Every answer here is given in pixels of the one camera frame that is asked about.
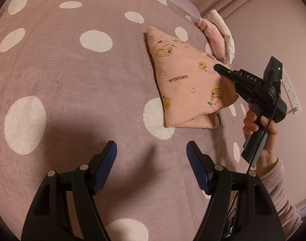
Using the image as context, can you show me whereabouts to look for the peach cartoon print garment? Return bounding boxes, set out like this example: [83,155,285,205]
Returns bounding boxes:
[146,27,238,129]

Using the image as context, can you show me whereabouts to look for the person right hand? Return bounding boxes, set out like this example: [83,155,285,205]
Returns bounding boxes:
[242,102,279,178]

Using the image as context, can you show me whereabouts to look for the white power strip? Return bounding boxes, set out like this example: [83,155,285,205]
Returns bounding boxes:
[282,69,301,114]

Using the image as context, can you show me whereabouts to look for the folded pink garment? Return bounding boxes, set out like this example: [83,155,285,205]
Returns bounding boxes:
[197,18,226,61]

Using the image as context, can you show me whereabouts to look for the folded white garment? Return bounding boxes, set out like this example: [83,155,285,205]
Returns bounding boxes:
[207,9,235,65]

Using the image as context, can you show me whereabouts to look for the pink knit right sleeve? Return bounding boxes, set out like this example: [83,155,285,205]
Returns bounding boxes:
[260,158,302,240]

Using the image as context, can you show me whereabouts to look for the mauve polka dot bedspread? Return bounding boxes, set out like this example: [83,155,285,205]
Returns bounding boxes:
[0,0,247,240]

